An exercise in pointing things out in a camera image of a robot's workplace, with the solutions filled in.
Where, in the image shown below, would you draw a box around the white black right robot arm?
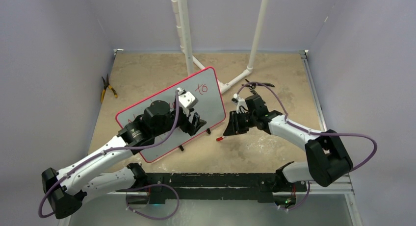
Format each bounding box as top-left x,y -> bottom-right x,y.
223,94 -> 354,190

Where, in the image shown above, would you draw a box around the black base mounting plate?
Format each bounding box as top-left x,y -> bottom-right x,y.
115,172 -> 308,204

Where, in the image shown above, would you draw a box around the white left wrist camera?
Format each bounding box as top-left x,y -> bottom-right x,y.
176,87 -> 199,116

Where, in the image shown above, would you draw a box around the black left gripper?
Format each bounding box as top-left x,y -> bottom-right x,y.
153,103 -> 205,137

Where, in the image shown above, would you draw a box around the white PVC pipe frame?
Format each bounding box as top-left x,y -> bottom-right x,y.
169,0 -> 269,93

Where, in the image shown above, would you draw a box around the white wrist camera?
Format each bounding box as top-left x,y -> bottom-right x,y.
176,87 -> 199,116
232,94 -> 248,113

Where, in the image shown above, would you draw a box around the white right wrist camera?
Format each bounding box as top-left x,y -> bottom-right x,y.
232,94 -> 248,113

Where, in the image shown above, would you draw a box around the yellow handled pliers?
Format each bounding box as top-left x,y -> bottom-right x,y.
100,74 -> 118,103

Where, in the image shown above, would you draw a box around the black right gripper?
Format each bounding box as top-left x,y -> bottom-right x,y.
224,110 -> 257,135

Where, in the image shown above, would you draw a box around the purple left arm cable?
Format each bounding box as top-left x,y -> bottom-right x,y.
38,89 -> 182,219

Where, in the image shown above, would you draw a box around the red framed whiteboard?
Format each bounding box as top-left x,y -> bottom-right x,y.
115,67 -> 226,163

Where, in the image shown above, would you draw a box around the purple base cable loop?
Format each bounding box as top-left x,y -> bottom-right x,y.
125,183 -> 180,221

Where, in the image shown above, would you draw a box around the black handled pliers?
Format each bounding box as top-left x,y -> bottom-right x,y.
242,79 -> 275,95

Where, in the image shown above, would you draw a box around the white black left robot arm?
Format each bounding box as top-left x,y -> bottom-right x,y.
38,99 -> 206,219

